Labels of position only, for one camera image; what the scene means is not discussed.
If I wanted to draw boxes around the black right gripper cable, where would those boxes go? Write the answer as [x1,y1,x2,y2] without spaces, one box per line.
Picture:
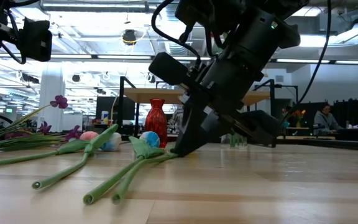
[150,0,202,68]

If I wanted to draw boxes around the pink tulip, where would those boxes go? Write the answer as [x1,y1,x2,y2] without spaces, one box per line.
[0,131,100,170]

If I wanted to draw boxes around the purple artificial flower bunch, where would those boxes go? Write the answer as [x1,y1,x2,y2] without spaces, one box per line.
[0,95,81,153]

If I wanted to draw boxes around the thin black cable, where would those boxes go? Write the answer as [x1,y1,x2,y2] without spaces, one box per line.
[279,0,334,129]

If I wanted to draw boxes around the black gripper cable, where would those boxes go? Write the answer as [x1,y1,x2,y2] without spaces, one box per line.
[1,14,27,65]
[150,0,202,68]

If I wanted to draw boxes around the overhead light bar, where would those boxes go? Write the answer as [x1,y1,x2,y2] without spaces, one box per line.
[0,53,358,65]

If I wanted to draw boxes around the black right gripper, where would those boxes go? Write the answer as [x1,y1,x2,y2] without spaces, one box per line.
[149,52,280,157]

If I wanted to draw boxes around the yellow tulip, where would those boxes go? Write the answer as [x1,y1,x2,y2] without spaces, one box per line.
[111,151,181,205]

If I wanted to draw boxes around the black computer monitor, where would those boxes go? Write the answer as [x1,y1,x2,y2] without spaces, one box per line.
[95,96,135,121]

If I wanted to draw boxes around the black ceiling-mounted device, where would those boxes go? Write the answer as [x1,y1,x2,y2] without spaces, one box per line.
[121,29,138,47]

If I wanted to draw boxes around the person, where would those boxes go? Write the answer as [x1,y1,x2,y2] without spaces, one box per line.
[313,103,344,136]
[168,107,182,134]

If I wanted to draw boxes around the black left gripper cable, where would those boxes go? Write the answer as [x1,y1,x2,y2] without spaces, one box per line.
[1,14,27,65]

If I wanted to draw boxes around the black room partitions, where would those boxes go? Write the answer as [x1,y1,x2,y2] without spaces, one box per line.
[334,99,358,129]

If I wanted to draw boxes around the clear glass vase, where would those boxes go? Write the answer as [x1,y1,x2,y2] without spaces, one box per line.
[227,133,249,149]

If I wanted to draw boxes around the white and blue tulip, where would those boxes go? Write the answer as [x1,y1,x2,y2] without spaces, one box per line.
[31,123,123,190]
[83,131,165,206]

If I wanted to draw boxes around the red glass vase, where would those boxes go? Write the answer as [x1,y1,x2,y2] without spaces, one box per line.
[144,98,168,149]

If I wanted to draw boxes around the silver ceiling air duct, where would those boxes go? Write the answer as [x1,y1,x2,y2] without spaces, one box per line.
[157,0,186,82]

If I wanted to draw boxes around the background orange flowers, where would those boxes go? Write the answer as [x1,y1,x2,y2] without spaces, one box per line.
[290,108,307,128]

